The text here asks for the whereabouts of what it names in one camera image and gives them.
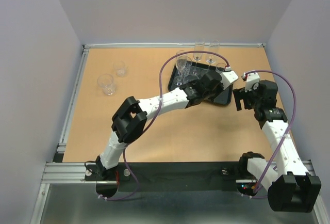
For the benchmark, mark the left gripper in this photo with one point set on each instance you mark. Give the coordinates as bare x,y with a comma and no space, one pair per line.
220,90

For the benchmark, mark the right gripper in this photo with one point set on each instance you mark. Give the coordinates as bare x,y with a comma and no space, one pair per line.
239,94

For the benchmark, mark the faceted tumbler glass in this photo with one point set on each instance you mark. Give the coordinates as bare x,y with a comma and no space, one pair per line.
187,67

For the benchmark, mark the clear wine glass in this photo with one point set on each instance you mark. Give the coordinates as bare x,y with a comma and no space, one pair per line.
180,64

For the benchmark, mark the tall champagne flute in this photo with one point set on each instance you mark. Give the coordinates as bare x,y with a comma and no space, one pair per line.
210,58

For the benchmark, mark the etched stemmed glass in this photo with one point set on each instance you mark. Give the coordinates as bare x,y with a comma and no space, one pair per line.
198,46

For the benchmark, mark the wide clear cup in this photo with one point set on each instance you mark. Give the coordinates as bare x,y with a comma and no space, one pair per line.
106,82

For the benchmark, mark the large faceted tumbler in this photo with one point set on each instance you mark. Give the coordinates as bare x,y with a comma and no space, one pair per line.
190,78

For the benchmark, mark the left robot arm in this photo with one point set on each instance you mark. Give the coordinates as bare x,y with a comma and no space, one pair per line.
128,122

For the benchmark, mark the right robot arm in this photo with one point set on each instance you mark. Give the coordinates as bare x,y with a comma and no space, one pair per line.
290,186

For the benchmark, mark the black plastic tray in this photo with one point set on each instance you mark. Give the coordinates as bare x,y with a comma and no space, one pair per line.
171,85

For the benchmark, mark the small shot glass far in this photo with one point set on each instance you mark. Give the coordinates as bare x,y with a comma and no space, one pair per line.
120,68

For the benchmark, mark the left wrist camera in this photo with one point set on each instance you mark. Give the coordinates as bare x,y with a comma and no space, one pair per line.
228,78

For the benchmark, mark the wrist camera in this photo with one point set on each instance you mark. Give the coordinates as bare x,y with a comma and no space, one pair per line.
251,81
228,78

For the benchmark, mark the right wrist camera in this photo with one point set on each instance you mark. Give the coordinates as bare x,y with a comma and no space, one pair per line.
251,81

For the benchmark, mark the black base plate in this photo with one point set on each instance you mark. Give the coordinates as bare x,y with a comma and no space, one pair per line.
178,176

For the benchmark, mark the aluminium table frame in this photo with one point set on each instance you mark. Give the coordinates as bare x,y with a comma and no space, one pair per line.
207,133

